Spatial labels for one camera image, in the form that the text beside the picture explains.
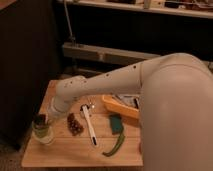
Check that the yellow plastic tray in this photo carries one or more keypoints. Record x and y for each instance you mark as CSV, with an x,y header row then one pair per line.
x,y
114,106

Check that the grey metal shelf rail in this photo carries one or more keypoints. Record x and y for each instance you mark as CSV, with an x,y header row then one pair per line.
x,y
104,54

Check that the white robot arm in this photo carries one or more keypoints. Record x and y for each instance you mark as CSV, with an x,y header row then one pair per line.
x,y
175,108

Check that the white handled kitchen tool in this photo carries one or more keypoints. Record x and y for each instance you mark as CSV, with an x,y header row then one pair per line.
x,y
85,111

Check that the green chili pepper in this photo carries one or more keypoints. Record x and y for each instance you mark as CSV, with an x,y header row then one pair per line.
x,y
116,147

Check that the green cup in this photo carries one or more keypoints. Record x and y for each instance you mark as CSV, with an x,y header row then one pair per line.
x,y
40,126

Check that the white cup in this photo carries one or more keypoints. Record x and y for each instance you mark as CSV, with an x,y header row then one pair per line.
x,y
45,137

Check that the teal sponge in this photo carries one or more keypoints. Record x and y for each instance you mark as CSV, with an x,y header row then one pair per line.
x,y
116,124

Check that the metal spoon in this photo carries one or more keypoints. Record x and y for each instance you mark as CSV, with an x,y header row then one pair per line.
x,y
90,103

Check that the bunch of dark grapes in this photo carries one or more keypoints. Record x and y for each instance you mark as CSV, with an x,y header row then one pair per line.
x,y
73,125

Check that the upper shelf board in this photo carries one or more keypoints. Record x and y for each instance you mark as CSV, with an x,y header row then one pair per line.
x,y
138,8

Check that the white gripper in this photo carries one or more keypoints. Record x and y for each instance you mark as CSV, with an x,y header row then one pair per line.
x,y
56,109

